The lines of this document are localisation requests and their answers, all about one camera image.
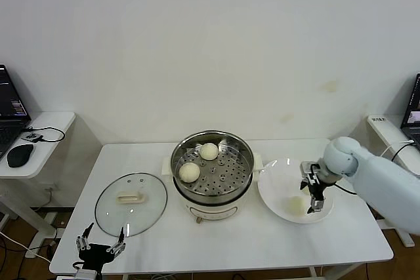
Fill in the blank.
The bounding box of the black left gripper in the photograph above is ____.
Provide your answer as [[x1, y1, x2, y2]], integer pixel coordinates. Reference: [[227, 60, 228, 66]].
[[75, 222, 127, 271]]

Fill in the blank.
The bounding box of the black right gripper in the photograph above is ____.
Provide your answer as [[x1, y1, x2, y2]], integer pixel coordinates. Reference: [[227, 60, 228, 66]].
[[299, 174, 326, 216]]

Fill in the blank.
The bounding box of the glass lid with cream handle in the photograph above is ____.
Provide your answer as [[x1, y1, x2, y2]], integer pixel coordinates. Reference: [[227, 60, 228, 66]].
[[94, 171, 169, 239]]

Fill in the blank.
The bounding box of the steel perforated steamer basket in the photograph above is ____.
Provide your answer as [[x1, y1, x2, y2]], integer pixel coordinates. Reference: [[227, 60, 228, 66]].
[[170, 130, 255, 197]]

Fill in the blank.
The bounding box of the white round plate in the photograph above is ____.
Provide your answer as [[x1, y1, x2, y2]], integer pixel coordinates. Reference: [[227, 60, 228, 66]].
[[257, 158, 335, 225]]

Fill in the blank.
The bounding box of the cream electric pot base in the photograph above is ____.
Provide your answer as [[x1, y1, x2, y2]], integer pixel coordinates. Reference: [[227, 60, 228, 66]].
[[161, 153, 263, 225]]

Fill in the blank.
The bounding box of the black computer mouse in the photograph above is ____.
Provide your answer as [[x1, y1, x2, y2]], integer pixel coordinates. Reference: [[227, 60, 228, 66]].
[[7, 144, 35, 169]]

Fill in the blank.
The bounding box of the white side table with mouse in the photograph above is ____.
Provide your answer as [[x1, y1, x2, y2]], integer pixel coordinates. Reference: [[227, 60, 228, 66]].
[[0, 111, 102, 241]]

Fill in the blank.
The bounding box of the black laptop with video screen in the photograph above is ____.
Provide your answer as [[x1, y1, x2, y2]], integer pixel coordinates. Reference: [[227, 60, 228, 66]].
[[400, 73, 420, 148]]

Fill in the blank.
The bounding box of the black laptop with code screen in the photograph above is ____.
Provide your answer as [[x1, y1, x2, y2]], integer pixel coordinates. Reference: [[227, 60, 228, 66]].
[[0, 64, 33, 159]]

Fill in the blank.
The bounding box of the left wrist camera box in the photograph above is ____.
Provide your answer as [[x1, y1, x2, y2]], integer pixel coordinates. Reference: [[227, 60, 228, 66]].
[[75, 269, 99, 280]]

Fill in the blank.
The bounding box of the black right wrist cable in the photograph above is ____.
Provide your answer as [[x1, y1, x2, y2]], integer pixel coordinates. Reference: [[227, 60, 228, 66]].
[[333, 181, 358, 195]]

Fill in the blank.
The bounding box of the white floor cable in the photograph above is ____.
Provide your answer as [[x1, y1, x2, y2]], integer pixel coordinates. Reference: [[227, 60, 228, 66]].
[[0, 230, 53, 265]]

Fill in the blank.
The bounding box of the black cable with adapter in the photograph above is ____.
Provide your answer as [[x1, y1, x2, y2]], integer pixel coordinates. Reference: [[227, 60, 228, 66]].
[[389, 144, 420, 176]]

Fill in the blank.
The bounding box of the white thin cable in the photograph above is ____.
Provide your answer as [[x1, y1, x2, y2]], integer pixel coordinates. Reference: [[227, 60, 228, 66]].
[[379, 140, 415, 160]]

